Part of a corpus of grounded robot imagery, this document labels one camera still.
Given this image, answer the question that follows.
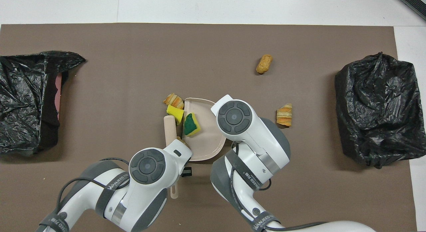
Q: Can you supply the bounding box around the brown paper table mat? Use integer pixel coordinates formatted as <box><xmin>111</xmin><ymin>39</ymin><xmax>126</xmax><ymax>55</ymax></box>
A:
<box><xmin>0</xmin><ymin>23</ymin><xmax>418</xmax><ymax>232</ymax></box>

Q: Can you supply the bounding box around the beige hand brush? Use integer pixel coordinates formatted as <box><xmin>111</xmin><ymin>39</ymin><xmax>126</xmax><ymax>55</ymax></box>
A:
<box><xmin>163</xmin><ymin>115</ymin><xmax>180</xmax><ymax>200</ymax></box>

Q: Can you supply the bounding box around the green and yellow sponge piece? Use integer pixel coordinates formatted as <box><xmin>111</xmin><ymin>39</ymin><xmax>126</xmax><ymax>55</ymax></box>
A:
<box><xmin>183</xmin><ymin>113</ymin><xmax>201</xmax><ymax>137</ymax></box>

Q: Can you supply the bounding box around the pink plastic bin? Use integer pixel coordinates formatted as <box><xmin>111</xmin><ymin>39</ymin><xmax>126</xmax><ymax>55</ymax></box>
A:
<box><xmin>55</xmin><ymin>73</ymin><xmax>63</xmax><ymax>120</ymax></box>

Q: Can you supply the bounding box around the grey ribbed device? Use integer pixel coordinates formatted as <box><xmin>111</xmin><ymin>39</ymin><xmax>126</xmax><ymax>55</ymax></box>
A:
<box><xmin>396</xmin><ymin>0</ymin><xmax>426</xmax><ymax>22</ymax></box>

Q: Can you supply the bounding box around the toy peanut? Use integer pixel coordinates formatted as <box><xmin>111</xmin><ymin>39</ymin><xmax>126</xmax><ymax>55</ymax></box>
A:
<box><xmin>256</xmin><ymin>54</ymin><xmax>273</xmax><ymax>74</ymax></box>

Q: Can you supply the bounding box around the beige plastic dustpan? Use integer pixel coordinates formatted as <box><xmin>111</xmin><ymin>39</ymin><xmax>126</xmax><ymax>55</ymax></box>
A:
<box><xmin>184</xmin><ymin>98</ymin><xmax>227</xmax><ymax>161</ymax></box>

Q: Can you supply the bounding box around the black trash bag liner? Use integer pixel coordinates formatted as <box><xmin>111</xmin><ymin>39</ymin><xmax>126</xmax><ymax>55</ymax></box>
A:
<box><xmin>0</xmin><ymin>51</ymin><xmax>86</xmax><ymax>156</ymax></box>
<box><xmin>334</xmin><ymin>52</ymin><xmax>426</xmax><ymax>169</ymax></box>

